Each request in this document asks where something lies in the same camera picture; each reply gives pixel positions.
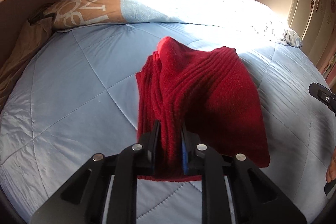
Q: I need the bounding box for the red knitted sweater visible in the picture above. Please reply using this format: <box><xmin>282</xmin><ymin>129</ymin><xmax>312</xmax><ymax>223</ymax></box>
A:
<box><xmin>136</xmin><ymin>37</ymin><xmax>270</xmax><ymax>182</ymax></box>

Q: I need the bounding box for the person's right hand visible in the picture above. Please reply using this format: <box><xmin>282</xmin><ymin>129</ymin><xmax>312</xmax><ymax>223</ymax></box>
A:
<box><xmin>326</xmin><ymin>147</ymin><xmax>336</xmax><ymax>183</ymax></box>

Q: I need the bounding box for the cream ornate wardrobe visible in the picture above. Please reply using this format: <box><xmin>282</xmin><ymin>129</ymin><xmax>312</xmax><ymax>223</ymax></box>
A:
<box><xmin>289</xmin><ymin>0</ymin><xmax>335</xmax><ymax>65</ymax></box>

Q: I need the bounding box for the floral patterned pillow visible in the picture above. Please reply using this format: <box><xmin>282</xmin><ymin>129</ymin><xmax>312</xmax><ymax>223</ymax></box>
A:
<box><xmin>241</xmin><ymin>0</ymin><xmax>303</xmax><ymax>48</ymax></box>

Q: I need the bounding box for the light blue quilted bedspread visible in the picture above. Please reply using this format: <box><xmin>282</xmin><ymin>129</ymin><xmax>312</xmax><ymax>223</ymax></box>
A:
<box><xmin>1</xmin><ymin>23</ymin><xmax>335</xmax><ymax>222</ymax></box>

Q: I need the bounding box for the tan crumpled blanket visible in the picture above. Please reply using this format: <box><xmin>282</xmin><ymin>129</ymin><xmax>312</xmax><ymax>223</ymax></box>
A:
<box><xmin>1</xmin><ymin>17</ymin><xmax>52</xmax><ymax>109</ymax></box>

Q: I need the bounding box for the blue and tan pillow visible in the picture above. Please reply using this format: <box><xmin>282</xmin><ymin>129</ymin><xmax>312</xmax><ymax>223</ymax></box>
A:
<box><xmin>43</xmin><ymin>0</ymin><xmax>263</xmax><ymax>32</ymax></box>

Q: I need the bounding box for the brown headboard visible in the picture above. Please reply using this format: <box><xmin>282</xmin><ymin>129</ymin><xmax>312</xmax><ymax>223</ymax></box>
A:
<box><xmin>0</xmin><ymin>0</ymin><xmax>60</xmax><ymax>64</ymax></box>

